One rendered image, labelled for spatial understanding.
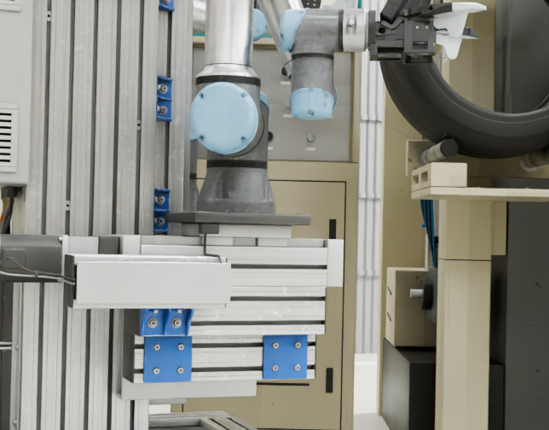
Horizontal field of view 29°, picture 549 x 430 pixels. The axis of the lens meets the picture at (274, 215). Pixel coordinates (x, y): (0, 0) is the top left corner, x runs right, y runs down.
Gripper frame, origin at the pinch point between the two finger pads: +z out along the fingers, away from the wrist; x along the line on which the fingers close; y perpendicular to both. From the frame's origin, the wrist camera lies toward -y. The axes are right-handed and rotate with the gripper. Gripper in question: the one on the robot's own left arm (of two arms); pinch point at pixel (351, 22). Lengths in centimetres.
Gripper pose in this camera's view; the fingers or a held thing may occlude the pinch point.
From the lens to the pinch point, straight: 275.5
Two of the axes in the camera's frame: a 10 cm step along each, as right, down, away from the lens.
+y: 1.4, -9.9, 0.2
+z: 9.9, 1.4, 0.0
